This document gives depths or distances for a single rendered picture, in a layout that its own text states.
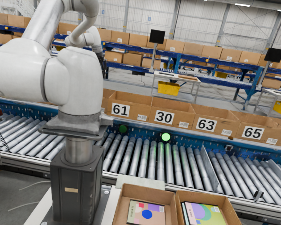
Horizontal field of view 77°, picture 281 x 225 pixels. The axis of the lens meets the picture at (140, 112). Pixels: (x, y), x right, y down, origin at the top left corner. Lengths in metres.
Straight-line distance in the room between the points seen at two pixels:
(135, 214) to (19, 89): 0.75
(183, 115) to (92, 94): 1.10
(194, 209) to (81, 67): 0.88
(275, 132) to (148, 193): 1.28
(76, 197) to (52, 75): 0.50
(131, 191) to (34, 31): 0.87
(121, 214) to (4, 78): 0.77
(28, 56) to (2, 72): 0.09
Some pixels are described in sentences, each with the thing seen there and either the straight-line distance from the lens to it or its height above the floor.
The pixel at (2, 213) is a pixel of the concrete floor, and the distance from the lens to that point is 2.15.
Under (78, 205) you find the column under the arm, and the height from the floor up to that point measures 0.88.
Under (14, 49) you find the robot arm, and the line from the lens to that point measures 0.72.
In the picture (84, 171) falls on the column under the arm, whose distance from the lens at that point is 0.75.
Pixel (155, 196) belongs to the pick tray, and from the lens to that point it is 1.06.
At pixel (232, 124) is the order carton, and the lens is 1.72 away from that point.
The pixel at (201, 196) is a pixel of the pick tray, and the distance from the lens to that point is 1.12.
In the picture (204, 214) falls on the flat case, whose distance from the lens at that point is 1.09.
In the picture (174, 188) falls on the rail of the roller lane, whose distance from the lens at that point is 1.22.
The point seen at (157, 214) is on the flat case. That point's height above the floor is 0.77.
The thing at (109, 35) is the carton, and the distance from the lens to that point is 6.22.
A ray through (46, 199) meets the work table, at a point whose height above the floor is 0.75.
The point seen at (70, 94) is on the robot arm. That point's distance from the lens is 0.62.
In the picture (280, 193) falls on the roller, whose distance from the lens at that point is 1.64.
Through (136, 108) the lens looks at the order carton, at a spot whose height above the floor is 1.00.
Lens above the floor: 1.56
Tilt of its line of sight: 22 degrees down
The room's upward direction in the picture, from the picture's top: 9 degrees clockwise
